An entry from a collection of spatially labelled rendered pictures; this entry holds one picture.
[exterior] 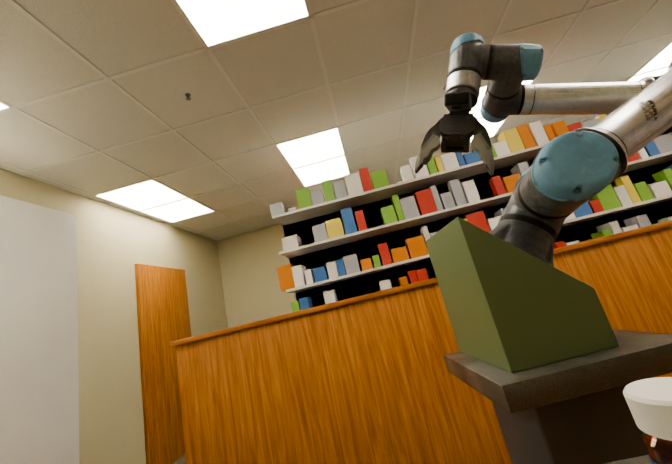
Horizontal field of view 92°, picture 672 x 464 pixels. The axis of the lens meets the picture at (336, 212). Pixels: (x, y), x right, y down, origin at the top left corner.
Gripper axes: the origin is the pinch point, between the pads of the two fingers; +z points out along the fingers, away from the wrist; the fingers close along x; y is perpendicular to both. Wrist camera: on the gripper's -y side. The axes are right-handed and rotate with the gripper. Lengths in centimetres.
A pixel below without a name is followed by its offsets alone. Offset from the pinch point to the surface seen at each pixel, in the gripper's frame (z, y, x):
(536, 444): 46, 10, -18
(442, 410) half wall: 72, 141, 4
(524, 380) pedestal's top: 35.5, -1.6, -14.2
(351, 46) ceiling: -127, 87, 77
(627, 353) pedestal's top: 28.3, 3.6, -28.7
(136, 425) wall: 173, 198, 269
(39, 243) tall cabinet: 31, 58, 252
